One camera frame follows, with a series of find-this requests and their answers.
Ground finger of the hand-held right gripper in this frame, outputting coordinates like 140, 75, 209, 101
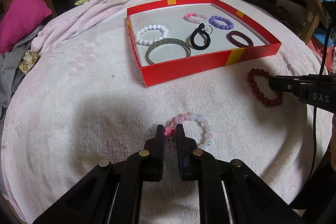
269, 76, 303, 95

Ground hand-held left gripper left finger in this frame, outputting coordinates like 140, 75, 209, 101
34, 124, 166, 224

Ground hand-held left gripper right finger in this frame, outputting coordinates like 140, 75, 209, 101
176, 124, 305, 224

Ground dark red bead bracelet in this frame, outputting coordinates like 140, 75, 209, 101
247, 68, 284, 108

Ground large pink white bead bracelet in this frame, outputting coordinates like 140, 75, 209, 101
164, 112, 214, 151

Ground red cardboard box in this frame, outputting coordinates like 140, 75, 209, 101
126, 0, 282, 87

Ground dark red bangle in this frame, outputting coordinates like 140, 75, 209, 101
227, 30, 254, 47

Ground purple bead bracelet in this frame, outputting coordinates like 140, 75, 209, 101
209, 15, 235, 31

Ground black hair tie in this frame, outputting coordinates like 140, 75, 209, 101
190, 24, 211, 51

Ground silver bangle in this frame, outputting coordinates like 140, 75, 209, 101
146, 38, 192, 65

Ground small pink bead bracelet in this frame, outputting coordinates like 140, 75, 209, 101
183, 13, 210, 24

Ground person's right hand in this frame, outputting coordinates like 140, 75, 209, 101
331, 114, 336, 171

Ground red bag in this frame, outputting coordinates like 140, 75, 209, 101
309, 36, 336, 71

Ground pink towel blanket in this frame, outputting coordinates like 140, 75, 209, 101
0, 0, 334, 224

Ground patterned beige cloth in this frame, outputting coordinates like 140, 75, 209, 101
19, 49, 41, 74

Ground grey cloth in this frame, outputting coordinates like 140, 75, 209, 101
0, 26, 44, 119

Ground magenta pillow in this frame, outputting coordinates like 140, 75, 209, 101
0, 0, 52, 54

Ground black cable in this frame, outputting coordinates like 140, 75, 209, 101
299, 26, 332, 206

